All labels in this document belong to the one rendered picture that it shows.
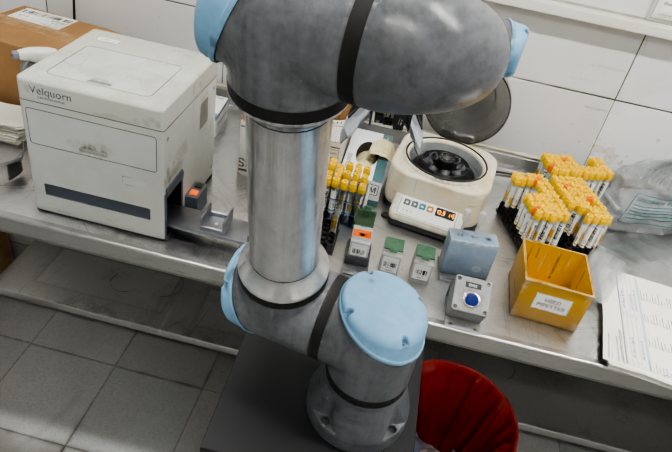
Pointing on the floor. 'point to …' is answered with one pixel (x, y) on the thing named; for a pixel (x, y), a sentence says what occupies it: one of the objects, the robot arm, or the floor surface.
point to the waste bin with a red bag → (464, 410)
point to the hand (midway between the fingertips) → (379, 147)
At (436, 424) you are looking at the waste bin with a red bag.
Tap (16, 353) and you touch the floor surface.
